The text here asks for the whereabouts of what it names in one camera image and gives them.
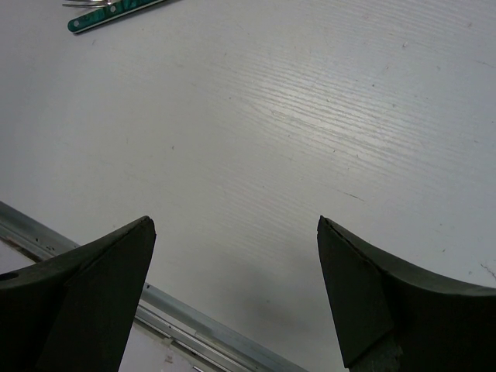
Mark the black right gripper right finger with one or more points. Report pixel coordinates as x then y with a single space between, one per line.
391 315

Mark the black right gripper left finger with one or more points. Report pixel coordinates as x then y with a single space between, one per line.
74 312

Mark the green handled fork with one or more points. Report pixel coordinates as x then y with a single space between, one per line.
99 16

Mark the aluminium table frame rail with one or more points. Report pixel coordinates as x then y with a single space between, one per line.
210 345

